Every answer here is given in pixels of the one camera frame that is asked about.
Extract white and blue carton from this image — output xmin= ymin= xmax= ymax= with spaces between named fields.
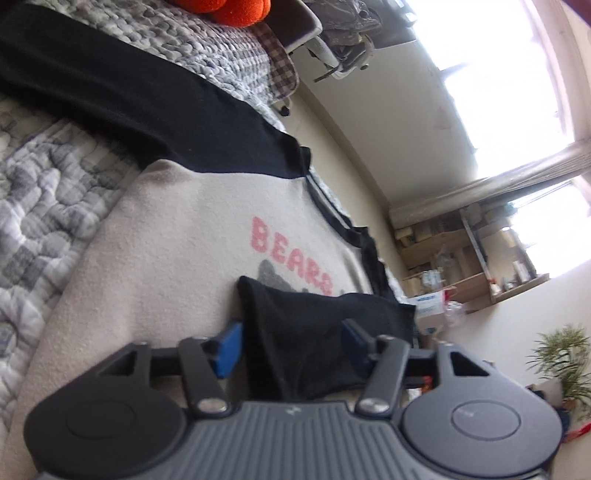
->
xmin=409 ymin=291 xmax=447 ymax=334

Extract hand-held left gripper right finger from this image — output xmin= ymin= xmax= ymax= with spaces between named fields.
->
xmin=342 ymin=318 xmax=495 ymax=416

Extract orange plush cushion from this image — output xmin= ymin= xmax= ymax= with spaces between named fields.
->
xmin=166 ymin=0 xmax=271 ymax=27

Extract green potted plant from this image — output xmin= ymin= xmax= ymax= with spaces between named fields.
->
xmin=526 ymin=323 xmax=591 ymax=412

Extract brown checked cloth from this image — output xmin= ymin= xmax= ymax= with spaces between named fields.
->
xmin=245 ymin=21 xmax=301 ymax=101

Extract bright window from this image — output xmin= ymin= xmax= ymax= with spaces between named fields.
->
xmin=402 ymin=0 xmax=591 ymax=278

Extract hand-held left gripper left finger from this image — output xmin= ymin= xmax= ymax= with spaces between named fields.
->
xmin=96 ymin=322 xmax=243 ymax=418

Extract white office chair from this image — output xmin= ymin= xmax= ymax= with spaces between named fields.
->
xmin=277 ymin=28 xmax=376 ymax=117

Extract camouflage backpack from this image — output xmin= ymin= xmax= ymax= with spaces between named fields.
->
xmin=318 ymin=0 xmax=385 ymax=44

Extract beige curtain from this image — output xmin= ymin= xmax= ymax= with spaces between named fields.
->
xmin=388 ymin=143 xmax=591 ymax=230

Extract grey white quilted blanket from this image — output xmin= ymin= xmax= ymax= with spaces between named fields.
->
xmin=0 ymin=0 xmax=398 ymax=437

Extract beige and black sweater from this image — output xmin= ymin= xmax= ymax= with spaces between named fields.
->
xmin=0 ymin=7 xmax=416 ymax=480

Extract wooden shelf unit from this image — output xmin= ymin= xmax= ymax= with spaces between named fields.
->
xmin=392 ymin=203 xmax=551 ymax=315

